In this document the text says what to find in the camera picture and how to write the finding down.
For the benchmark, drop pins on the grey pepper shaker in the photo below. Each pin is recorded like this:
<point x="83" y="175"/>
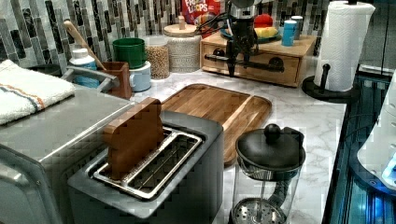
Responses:
<point x="299" y="25"/>

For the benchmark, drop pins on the white paper towel roll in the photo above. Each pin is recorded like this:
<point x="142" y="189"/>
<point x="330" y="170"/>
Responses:
<point x="341" y="42"/>

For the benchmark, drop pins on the white blue bottle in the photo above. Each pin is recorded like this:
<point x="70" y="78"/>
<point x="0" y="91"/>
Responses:
<point x="81" y="58"/>

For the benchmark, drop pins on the wooden drawer box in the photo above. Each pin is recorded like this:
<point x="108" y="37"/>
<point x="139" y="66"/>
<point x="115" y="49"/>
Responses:
<point x="295" y="60"/>

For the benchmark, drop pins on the white striped towel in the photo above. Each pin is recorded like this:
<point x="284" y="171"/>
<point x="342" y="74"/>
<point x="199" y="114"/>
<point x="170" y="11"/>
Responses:
<point x="24" y="92"/>

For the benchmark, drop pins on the yellow toy food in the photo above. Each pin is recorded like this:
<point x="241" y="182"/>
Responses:
<point x="266" y="32"/>

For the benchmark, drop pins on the wooden cutting board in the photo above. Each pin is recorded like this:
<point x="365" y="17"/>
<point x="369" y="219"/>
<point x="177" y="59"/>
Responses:
<point x="237" y="112"/>

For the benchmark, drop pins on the blue salt shaker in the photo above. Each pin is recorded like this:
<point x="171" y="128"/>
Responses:
<point x="288" y="33"/>

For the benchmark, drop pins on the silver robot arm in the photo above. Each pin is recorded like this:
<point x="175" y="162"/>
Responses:
<point x="242" y="9"/>

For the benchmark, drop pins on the teal plate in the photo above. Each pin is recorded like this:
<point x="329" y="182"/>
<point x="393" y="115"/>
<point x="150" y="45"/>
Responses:
<point x="261" y="40"/>

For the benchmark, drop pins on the glass jar with grains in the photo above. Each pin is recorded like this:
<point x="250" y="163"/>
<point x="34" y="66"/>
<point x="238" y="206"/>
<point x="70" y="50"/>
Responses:
<point x="157" y="55"/>

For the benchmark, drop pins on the white ceramic canister wooden lid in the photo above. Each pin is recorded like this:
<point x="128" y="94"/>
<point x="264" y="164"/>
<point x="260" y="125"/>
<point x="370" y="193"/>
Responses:
<point x="183" y="46"/>

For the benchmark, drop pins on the froot loops cereal box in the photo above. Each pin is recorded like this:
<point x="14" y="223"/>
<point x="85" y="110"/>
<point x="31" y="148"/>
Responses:
<point x="199" y="11"/>

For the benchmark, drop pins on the dark wooden utensil holder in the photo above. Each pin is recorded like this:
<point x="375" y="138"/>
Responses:
<point x="120" y="70"/>

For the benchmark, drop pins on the stainless steel oven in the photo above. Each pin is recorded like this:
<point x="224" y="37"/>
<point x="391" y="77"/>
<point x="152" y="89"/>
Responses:
<point x="40" y="152"/>

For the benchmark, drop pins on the wooden toast slice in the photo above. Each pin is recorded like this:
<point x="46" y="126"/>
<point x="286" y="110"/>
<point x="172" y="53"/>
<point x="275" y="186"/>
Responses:
<point x="132" y="136"/>

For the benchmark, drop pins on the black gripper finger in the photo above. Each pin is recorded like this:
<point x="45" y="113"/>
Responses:
<point x="231" y="55"/>
<point x="248" y="51"/>

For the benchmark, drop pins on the glass french press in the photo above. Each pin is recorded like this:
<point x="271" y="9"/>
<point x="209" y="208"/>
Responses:
<point x="269" y="162"/>

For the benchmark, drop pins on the grey toaster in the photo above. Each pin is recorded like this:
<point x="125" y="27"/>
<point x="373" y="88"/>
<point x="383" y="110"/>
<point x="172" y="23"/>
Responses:
<point x="182" y="185"/>

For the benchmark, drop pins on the wooden spoon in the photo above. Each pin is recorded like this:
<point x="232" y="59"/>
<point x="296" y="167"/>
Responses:
<point x="73" y="31"/>

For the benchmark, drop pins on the red toy food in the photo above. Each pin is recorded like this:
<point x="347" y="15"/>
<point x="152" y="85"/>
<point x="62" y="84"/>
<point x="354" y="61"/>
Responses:
<point x="263" y="21"/>

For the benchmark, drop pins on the green pot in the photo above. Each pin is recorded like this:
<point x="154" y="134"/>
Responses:
<point x="130" y="50"/>

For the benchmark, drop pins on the light blue mug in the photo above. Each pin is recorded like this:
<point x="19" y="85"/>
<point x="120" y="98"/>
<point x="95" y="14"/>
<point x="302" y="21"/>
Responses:
<point x="140" y="78"/>

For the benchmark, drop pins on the black paper towel holder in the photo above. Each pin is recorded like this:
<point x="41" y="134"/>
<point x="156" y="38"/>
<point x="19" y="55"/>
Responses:
<point x="319" y="91"/>

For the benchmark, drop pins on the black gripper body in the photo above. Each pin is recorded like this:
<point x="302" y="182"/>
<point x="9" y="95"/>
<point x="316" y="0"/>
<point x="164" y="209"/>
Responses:
<point x="243" y="36"/>

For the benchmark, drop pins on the black drawer handle bar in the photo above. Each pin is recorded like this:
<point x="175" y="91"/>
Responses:
<point x="275" y="64"/>

